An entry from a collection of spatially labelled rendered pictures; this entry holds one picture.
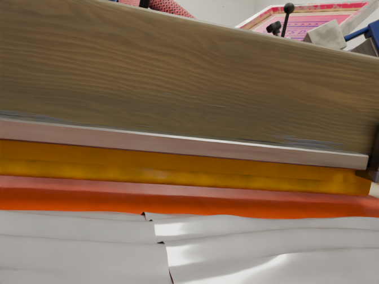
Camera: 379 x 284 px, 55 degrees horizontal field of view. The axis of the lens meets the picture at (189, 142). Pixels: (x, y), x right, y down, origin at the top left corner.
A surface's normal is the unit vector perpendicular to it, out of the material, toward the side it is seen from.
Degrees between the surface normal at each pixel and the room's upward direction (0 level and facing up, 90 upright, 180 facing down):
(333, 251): 10
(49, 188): 0
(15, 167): 90
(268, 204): 0
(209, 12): 90
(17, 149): 90
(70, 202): 0
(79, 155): 90
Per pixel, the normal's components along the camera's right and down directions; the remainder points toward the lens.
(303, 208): 0.15, -0.98
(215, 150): 0.29, 0.18
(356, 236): 0.25, -0.73
